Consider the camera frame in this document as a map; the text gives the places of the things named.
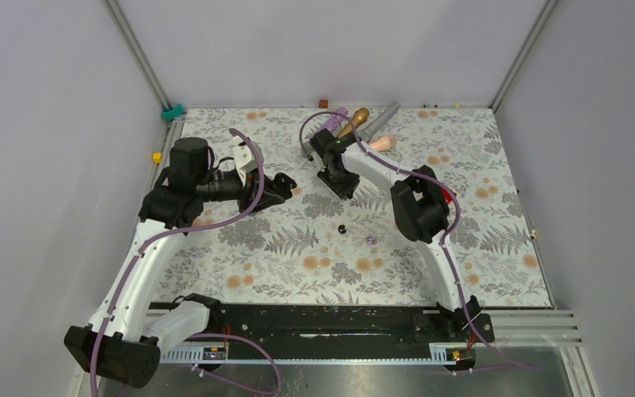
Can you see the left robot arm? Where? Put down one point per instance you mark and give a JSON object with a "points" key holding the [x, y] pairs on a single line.
{"points": [[118, 343]]}

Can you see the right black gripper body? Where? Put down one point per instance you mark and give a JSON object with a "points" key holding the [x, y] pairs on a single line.
{"points": [[341, 182]]}

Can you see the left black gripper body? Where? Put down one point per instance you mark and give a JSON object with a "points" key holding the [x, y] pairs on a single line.
{"points": [[247, 194]]}

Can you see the purple glitter microphone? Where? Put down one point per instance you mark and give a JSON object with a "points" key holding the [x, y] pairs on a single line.
{"points": [[331, 124]]}

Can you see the pink microphone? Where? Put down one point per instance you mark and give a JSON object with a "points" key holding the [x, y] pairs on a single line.
{"points": [[384, 143]]}

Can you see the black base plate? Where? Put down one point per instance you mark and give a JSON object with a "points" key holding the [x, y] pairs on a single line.
{"points": [[307, 334]]}

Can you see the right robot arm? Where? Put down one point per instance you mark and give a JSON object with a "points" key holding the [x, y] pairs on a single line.
{"points": [[421, 213]]}

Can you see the black earbud charging case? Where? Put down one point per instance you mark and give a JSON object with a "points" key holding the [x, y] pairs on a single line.
{"points": [[284, 185]]}

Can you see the red plastic box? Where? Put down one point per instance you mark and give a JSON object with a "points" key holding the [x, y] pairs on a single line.
{"points": [[448, 195]]}

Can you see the floral patterned table mat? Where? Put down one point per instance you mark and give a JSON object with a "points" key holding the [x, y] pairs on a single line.
{"points": [[293, 253]]}

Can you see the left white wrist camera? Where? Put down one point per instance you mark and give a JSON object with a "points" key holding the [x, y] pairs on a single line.
{"points": [[245, 160]]}

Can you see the grey microphone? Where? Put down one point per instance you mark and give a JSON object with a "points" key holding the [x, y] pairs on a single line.
{"points": [[366, 134]]}

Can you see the yellow small cube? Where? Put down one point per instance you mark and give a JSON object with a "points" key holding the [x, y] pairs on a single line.
{"points": [[157, 158]]}

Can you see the teal corner clamp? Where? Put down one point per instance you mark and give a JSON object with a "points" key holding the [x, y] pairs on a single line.
{"points": [[172, 113]]}

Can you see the gold microphone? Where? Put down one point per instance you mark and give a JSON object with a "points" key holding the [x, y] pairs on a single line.
{"points": [[359, 117]]}

